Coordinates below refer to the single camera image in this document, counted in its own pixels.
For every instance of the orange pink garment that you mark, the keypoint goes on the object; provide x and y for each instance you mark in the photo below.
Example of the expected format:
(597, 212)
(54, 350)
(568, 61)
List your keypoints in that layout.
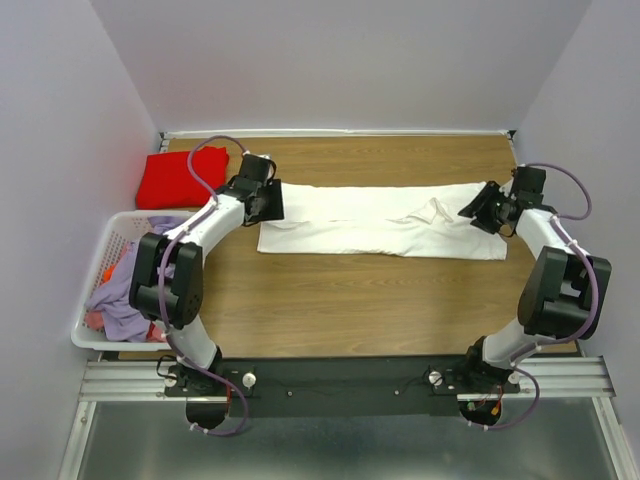
(108, 310)

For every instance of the aluminium rail frame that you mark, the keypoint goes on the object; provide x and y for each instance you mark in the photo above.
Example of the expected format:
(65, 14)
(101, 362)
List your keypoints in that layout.
(560, 425)

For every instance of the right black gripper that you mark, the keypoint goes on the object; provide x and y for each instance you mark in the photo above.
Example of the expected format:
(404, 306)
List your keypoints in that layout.
(478, 205)

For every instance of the folded red t-shirt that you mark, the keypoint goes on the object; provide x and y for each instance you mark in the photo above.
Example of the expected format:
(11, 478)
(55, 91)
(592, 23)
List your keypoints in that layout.
(167, 183)

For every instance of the white t-shirt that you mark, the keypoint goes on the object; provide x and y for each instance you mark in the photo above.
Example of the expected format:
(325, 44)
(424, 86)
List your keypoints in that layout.
(420, 222)

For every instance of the lavender t-shirt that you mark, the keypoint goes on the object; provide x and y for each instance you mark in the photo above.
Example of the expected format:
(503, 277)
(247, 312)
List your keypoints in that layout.
(160, 224)

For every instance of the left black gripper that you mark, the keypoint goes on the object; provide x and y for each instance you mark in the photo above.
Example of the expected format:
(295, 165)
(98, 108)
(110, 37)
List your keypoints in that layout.
(275, 208)

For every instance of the white plastic laundry basket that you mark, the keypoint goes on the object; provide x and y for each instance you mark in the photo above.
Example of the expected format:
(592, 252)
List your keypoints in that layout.
(120, 230)

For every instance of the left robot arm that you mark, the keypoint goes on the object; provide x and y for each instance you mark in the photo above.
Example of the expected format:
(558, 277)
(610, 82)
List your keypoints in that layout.
(167, 284)

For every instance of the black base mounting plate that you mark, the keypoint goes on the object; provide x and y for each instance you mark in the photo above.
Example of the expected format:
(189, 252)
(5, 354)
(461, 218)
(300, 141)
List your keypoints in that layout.
(340, 386)

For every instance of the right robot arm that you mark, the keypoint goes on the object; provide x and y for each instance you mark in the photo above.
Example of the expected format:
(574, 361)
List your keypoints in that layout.
(563, 296)

